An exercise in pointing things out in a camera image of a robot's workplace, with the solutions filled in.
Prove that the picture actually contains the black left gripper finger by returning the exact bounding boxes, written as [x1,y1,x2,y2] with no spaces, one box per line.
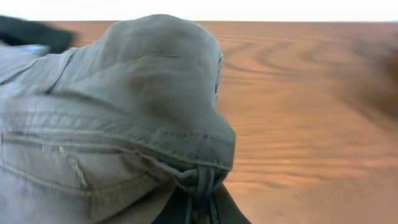
[151,187,190,224]

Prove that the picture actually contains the grey shorts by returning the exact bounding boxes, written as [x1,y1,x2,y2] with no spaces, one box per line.
[1,14,236,224]

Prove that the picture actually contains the black garment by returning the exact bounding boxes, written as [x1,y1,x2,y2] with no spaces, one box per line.
[1,16,75,54]

